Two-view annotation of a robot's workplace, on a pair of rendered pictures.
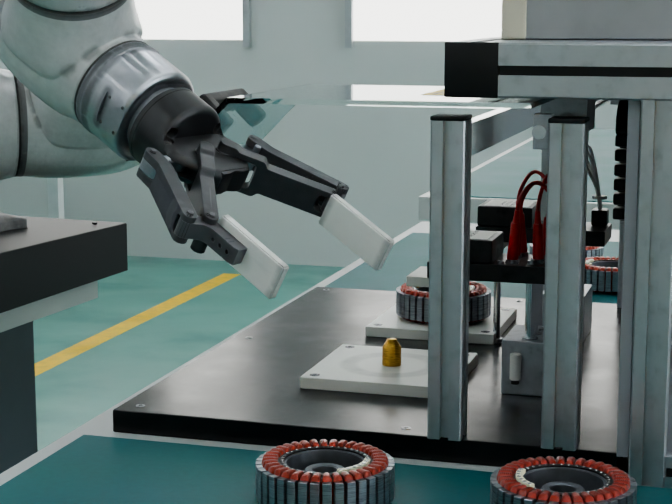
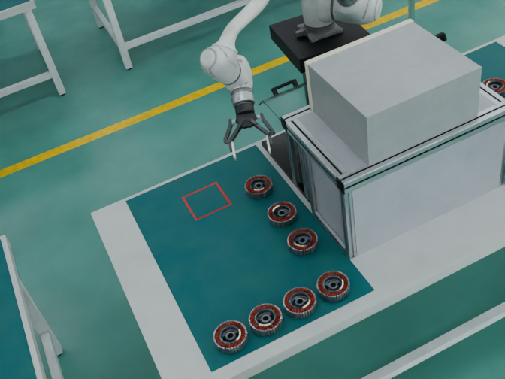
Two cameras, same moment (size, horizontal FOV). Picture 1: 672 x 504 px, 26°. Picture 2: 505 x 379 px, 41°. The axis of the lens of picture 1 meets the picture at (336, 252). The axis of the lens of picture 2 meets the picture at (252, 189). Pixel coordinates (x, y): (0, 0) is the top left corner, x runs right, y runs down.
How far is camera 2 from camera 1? 219 cm
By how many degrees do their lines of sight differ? 59
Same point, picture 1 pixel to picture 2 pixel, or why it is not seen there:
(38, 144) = (336, 17)
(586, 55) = (295, 134)
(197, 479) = (251, 171)
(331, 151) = not seen: outside the picture
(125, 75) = (234, 98)
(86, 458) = (245, 155)
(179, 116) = (238, 111)
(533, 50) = (289, 128)
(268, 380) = not seen: hidden behind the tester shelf
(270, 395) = not seen: hidden behind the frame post
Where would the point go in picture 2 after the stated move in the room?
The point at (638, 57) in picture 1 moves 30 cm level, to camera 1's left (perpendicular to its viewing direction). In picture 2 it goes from (300, 141) to (244, 110)
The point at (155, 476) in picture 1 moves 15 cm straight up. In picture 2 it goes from (247, 167) to (241, 140)
